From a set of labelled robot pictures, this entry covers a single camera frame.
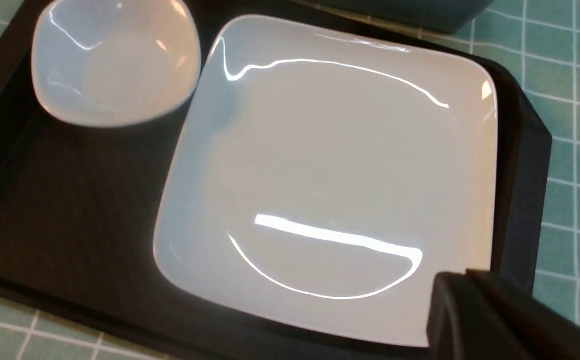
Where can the black serving tray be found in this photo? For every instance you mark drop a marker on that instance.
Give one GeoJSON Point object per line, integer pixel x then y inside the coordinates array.
{"type": "Point", "coordinates": [78, 208]}

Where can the white bowl tray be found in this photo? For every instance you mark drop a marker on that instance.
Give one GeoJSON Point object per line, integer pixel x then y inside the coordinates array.
{"type": "Point", "coordinates": [114, 63]}

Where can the green checkered tablecloth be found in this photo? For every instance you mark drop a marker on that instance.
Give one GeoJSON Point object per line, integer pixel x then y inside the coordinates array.
{"type": "Point", "coordinates": [539, 43]}

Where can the blue plastic bin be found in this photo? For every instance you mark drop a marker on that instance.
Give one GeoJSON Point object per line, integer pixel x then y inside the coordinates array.
{"type": "Point", "coordinates": [445, 16]}

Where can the white square rice plate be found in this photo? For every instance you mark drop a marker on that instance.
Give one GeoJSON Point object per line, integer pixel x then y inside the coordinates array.
{"type": "Point", "coordinates": [323, 179]}

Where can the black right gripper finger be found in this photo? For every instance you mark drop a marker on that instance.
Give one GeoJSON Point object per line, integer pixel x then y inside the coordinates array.
{"type": "Point", "coordinates": [479, 316]}

